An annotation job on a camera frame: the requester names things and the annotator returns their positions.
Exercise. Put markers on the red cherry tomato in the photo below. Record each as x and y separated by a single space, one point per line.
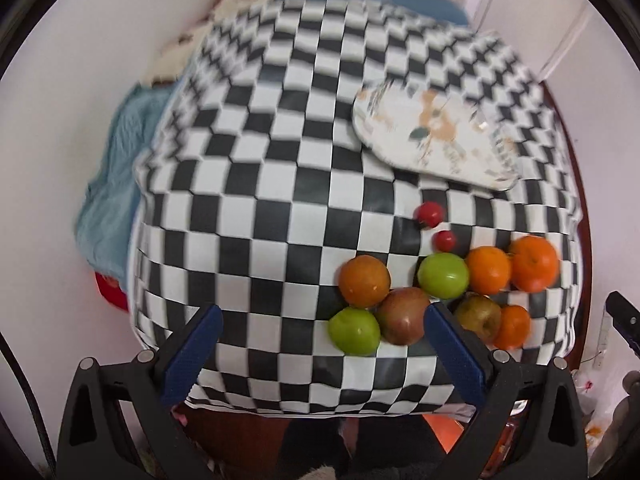
444 241
429 215

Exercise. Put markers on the red brown apple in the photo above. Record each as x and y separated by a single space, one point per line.
401 314

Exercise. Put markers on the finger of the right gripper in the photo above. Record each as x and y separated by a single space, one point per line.
626 319

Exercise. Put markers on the black white checkered cloth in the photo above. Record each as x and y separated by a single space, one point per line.
256 190

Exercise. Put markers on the small orange front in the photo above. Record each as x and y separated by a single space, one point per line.
514 328

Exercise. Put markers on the bear print pillow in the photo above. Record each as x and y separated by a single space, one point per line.
173 58

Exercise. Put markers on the brownish green apple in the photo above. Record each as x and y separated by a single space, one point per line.
480 315

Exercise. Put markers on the floral oval plate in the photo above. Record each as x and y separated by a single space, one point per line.
416 128

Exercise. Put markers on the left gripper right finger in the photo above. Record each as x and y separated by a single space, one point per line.
464 356

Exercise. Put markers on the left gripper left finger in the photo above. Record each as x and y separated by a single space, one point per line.
185 352

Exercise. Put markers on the large orange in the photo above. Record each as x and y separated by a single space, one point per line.
535 264

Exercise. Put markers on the plastic bags on floor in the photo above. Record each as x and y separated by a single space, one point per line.
610 414

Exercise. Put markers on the red object under bed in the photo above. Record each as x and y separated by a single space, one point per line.
110 290

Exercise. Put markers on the dark orange fruit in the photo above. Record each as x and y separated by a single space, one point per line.
364 282

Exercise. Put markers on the blue bed sheet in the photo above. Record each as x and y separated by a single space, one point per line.
102 228

